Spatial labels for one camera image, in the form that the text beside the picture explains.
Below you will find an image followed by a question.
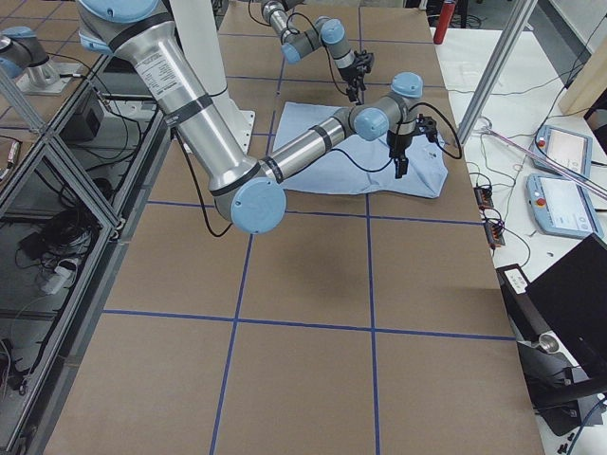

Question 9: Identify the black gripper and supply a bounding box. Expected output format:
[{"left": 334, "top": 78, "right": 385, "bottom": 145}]
[
  {"left": 339, "top": 62, "right": 366, "bottom": 105},
  {"left": 386, "top": 120, "right": 415, "bottom": 179}
]

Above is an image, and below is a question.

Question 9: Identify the light blue t-shirt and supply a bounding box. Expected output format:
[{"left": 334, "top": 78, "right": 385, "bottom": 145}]
[{"left": 273, "top": 100, "right": 449, "bottom": 199}]

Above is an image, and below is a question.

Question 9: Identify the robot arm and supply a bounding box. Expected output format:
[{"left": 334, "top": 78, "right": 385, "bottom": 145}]
[
  {"left": 77, "top": 1, "right": 423, "bottom": 234},
  {"left": 260, "top": 1, "right": 375, "bottom": 105}
]

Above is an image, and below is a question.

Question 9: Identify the red cylinder bottle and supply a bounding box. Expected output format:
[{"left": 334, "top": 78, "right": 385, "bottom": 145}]
[{"left": 432, "top": 0, "right": 457, "bottom": 45}]

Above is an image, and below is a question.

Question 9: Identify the reacher grabber stick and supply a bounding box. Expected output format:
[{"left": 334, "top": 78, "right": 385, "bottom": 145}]
[{"left": 477, "top": 120, "right": 606, "bottom": 200}]

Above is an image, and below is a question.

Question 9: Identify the blue teach pendant near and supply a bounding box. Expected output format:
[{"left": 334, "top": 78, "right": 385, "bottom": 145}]
[{"left": 525, "top": 173, "right": 603, "bottom": 239}]

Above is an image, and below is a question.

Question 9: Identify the blue teach pendant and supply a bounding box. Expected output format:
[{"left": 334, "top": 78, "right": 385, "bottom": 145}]
[
  {"left": 525, "top": 173, "right": 603, "bottom": 239},
  {"left": 531, "top": 125, "right": 593, "bottom": 177}
]

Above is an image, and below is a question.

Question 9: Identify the blue teach pendant far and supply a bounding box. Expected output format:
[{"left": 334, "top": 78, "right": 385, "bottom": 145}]
[{"left": 531, "top": 125, "right": 593, "bottom": 177}]

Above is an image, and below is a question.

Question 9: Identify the black laptop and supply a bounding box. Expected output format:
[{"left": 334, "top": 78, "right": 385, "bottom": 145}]
[{"left": 526, "top": 234, "right": 606, "bottom": 377}]

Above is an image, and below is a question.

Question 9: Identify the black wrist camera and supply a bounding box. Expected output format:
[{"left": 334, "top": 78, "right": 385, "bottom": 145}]
[
  {"left": 416, "top": 114, "right": 438, "bottom": 143},
  {"left": 354, "top": 49, "right": 375, "bottom": 75}
]

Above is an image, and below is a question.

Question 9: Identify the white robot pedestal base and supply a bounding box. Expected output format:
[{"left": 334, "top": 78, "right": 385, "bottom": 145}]
[{"left": 170, "top": 0, "right": 255, "bottom": 144}]

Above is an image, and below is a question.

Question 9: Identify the aluminium frame post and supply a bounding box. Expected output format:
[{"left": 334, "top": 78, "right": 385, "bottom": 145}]
[{"left": 457, "top": 0, "right": 538, "bottom": 145}]

